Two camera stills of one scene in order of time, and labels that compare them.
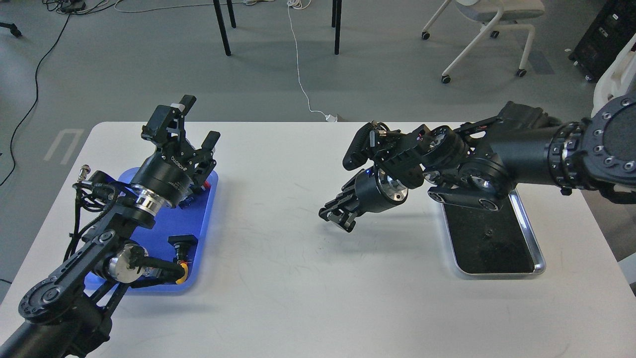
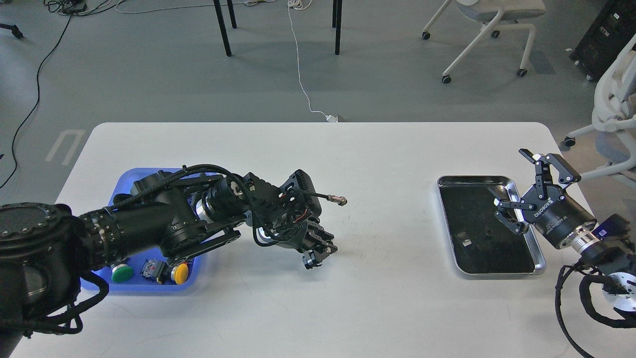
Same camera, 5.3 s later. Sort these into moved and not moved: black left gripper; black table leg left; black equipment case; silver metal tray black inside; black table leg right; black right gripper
Moved: black left gripper; black right gripper
Not moved: black table leg left; silver metal tray black inside; black equipment case; black table leg right
